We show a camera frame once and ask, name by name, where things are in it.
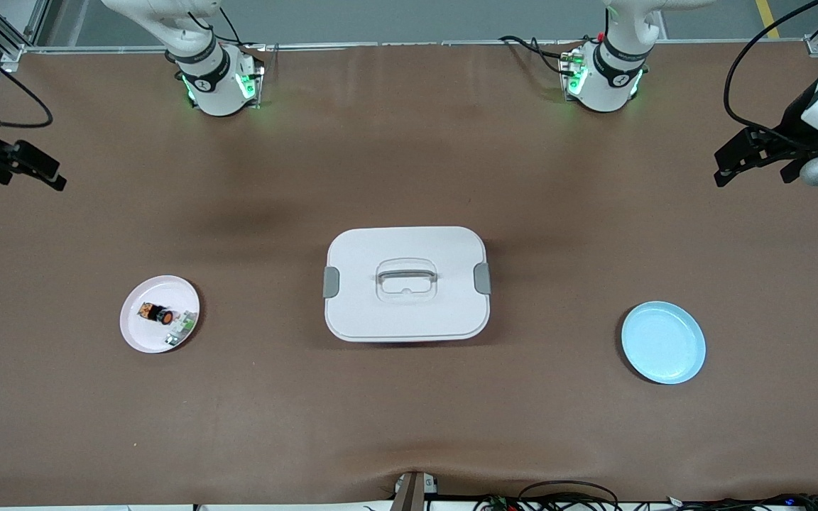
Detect black right base cable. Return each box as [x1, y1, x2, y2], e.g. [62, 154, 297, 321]
[219, 4, 268, 52]

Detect light blue round plate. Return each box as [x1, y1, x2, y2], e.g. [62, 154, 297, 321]
[621, 301, 707, 385]

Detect black base cable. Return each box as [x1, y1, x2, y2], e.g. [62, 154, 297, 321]
[499, 35, 584, 75]
[219, 4, 268, 52]

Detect black left base cable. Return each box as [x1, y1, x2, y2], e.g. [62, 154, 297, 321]
[499, 35, 584, 75]

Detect green white push-button switch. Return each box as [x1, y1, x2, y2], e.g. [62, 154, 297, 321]
[164, 309, 198, 348]

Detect silver table edge rail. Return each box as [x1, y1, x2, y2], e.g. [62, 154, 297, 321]
[22, 40, 818, 55]

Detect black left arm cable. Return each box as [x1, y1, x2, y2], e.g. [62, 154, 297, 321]
[724, 0, 818, 150]

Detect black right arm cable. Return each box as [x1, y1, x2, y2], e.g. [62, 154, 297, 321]
[0, 35, 54, 129]

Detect orange black push-button switch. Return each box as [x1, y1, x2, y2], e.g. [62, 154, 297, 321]
[138, 302, 175, 327]

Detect brown table edge bracket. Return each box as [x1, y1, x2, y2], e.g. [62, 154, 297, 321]
[390, 471, 440, 511]

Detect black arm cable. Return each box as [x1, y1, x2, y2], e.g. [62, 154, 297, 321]
[0, 35, 54, 129]
[724, 0, 818, 150]

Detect black cable bundle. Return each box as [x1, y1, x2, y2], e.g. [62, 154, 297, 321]
[665, 493, 818, 511]

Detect black cable loop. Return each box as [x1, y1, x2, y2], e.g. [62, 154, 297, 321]
[518, 480, 621, 511]

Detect white storage box grey latches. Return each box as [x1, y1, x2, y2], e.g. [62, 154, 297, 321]
[323, 226, 492, 344]

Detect pink round plate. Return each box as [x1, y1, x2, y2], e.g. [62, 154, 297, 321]
[119, 275, 201, 354]

